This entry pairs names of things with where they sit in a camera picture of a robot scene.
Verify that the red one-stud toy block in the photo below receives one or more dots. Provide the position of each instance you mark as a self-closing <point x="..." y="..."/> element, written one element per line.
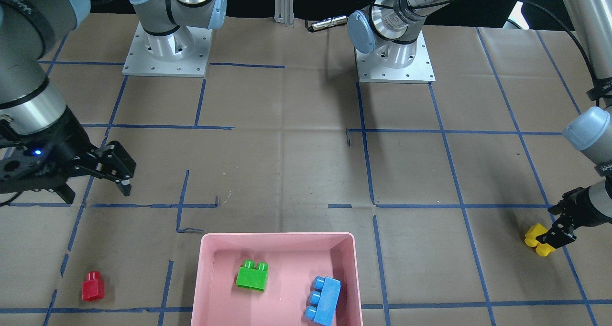
<point x="93" y="287"/>

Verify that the silver cable connector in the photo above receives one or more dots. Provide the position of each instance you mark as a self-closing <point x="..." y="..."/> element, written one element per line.
<point x="318" y="26"/>

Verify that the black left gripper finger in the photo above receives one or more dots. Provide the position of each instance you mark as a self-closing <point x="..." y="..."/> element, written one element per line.
<point x="560" y="234"/>

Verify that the blue three-stud toy block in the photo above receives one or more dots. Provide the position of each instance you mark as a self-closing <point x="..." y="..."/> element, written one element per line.
<point x="323" y="300"/>

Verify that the aluminium profile post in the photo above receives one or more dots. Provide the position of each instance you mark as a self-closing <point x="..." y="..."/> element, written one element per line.
<point x="284" y="12"/>

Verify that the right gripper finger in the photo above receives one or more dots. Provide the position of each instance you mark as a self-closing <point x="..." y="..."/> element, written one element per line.
<point x="112" y="163"/>

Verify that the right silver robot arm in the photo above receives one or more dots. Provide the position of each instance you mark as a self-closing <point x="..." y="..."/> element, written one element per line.
<point x="31" y="28"/>

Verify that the pink plastic box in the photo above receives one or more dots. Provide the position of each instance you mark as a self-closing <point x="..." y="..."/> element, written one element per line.
<point x="294" y="259"/>

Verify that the green two-stud toy block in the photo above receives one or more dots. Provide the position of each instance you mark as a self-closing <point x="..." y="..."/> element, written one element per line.
<point x="253" y="275"/>

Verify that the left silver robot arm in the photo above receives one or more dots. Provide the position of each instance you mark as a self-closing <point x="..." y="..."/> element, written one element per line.
<point x="481" y="135"/>

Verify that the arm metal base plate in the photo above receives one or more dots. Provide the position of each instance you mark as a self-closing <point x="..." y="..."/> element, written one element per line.
<point x="380" y="61"/>
<point x="183" y="53"/>

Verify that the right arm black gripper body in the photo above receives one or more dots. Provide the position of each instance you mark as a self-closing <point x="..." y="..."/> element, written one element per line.
<point x="66" y="142"/>

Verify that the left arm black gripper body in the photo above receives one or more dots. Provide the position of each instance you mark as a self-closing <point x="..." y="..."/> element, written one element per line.
<point x="586" y="205"/>

